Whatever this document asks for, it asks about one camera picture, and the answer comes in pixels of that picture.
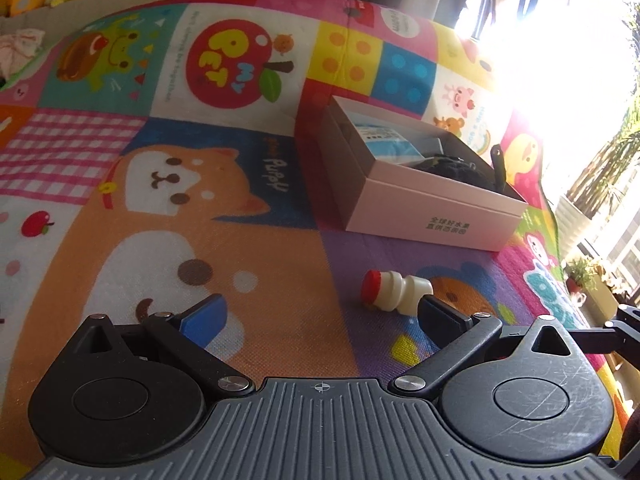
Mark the pink cardboard box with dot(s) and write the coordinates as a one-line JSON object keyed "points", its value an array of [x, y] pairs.
{"points": [[401, 201]]}

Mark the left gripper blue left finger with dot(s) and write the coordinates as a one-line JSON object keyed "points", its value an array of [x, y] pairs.
{"points": [[182, 339]]}

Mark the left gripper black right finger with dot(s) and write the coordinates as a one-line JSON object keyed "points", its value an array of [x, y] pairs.
{"points": [[462, 341]]}

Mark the small red potted plant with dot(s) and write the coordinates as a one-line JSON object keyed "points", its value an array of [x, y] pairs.
{"points": [[582, 276]]}

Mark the colourful cartoon play mat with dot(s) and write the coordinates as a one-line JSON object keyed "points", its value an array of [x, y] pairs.
{"points": [[169, 152]]}

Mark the black plush toy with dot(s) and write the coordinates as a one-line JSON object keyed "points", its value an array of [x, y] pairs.
{"points": [[455, 168]]}

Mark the white bottle red cap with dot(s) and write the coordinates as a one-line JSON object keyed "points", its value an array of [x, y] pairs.
{"points": [[389, 291]]}

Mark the blue tissue pack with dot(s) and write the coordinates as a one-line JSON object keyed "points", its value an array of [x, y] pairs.
{"points": [[388, 141]]}

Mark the white pink crumpled cloth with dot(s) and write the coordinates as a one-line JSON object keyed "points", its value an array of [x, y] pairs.
{"points": [[17, 49]]}

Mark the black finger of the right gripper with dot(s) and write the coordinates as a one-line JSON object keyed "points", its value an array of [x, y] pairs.
{"points": [[621, 334]]}

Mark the white ribbed plant pot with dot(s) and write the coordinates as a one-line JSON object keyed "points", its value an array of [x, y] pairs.
{"points": [[573, 225]]}

